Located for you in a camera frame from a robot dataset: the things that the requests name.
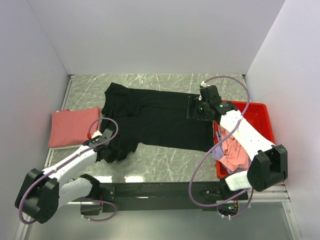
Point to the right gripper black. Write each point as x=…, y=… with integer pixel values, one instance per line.
x=194, y=102

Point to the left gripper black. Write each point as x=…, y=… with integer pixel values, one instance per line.
x=114, y=156

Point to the black t-shirt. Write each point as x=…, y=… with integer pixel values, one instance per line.
x=152, y=117

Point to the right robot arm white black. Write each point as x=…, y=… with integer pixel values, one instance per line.
x=269, y=162

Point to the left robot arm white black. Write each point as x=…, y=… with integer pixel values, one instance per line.
x=43, y=192

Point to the folded red t-shirt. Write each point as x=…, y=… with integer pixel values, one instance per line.
x=71, y=127

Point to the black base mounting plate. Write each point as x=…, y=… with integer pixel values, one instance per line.
x=151, y=196

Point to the red plastic bin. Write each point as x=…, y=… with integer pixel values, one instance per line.
x=257, y=115

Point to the pink garment in bin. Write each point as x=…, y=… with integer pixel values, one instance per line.
x=235, y=152

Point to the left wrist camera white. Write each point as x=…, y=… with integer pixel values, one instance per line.
x=94, y=134

